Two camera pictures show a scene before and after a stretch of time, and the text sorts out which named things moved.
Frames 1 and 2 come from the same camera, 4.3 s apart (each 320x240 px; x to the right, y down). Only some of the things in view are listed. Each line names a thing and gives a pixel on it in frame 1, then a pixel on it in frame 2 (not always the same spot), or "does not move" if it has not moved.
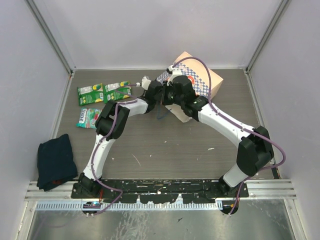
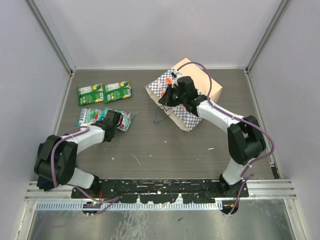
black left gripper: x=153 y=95 to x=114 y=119
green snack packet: x=117 y=91 does not move
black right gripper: x=165 y=89 does not move
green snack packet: x=89 y=94 does not move
